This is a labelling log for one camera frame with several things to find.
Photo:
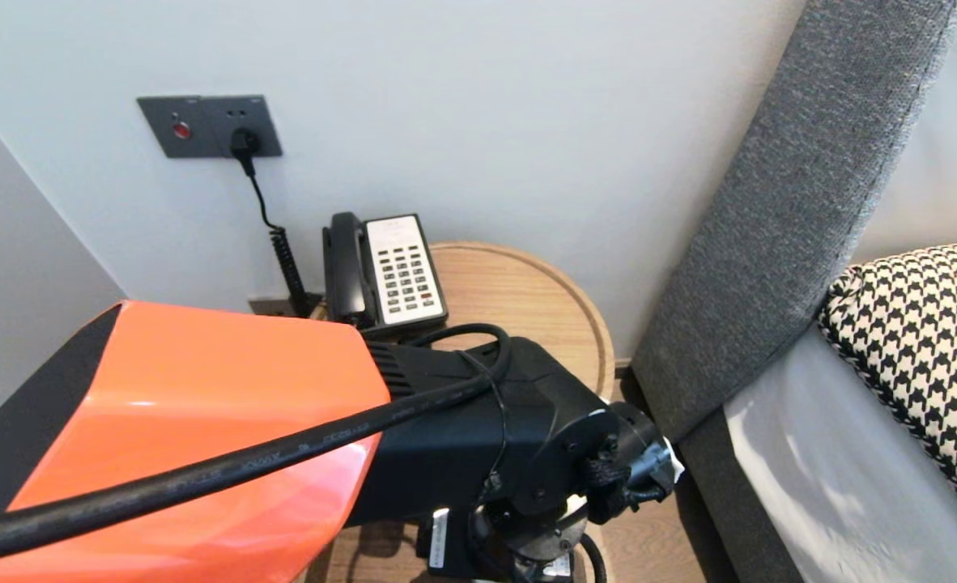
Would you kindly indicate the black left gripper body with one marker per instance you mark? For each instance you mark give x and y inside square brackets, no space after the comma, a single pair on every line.
[632,453]

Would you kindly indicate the curved wooden table drawer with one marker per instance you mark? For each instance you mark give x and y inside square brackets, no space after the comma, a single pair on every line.
[381,559]

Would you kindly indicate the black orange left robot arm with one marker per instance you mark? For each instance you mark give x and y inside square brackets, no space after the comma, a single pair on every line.
[203,421]

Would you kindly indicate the grey upholstered bed base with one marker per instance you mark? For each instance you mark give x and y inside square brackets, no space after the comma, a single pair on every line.
[729,510]

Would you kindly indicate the round wooden side table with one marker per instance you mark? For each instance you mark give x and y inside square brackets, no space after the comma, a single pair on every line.
[527,300]

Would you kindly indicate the white bed sheet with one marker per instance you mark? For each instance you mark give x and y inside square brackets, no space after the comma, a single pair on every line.
[835,486]

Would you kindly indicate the black white desk telephone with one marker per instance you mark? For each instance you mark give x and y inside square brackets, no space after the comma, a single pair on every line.
[406,275]

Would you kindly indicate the grey fabric headboard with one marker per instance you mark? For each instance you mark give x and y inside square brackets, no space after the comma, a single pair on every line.
[794,202]

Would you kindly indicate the black white houndstooth pillow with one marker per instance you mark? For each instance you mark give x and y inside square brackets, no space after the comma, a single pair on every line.
[924,356]

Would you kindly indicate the black telephone handset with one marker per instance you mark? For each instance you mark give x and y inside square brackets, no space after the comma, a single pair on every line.
[347,271]

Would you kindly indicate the black power plug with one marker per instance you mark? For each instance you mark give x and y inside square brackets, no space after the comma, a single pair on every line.
[245,146]

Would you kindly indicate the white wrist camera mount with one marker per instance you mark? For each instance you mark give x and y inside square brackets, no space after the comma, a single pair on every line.
[674,463]

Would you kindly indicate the beige wall phone socket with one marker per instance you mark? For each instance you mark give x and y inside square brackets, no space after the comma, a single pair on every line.
[272,307]

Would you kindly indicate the dark grey wall socket panel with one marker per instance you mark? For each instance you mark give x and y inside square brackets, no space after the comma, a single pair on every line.
[203,123]

